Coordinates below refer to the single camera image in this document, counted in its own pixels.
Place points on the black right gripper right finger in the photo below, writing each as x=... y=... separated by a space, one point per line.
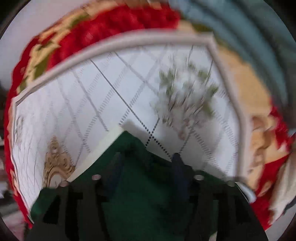
x=208 y=208

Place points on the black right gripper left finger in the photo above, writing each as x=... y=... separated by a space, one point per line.
x=77 y=213

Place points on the green striped garment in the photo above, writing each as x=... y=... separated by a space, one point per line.
x=142 y=205

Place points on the red floral blanket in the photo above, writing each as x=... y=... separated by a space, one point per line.
x=271 y=144

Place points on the white quilted bed cover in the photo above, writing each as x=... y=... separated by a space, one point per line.
x=171 y=90

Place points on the light blue garment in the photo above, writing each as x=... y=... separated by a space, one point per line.
x=257 y=33

